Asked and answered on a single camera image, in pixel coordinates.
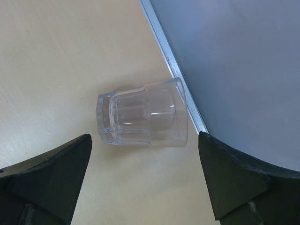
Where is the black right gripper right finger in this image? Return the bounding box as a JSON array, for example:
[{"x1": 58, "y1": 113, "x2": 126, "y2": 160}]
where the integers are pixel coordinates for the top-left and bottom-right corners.
[{"x1": 198, "y1": 132, "x2": 300, "y2": 225}]

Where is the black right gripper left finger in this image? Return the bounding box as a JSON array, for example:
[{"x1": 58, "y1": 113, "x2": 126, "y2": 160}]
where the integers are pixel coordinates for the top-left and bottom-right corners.
[{"x1": 0, "y1": 134, "x2": 92, "y2": 225}]

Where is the clear glass from corner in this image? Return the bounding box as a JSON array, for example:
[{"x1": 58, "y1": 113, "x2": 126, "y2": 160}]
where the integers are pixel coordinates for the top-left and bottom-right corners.
[{"x1": 96, "y1": 78, "x2": 188, "y2": 147}]

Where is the aluminium table frame rail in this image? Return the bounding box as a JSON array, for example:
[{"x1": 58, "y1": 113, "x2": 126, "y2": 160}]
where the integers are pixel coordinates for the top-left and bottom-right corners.
[{"x1": 139, "y1": 0, "x2": 208, "y2": 133}]

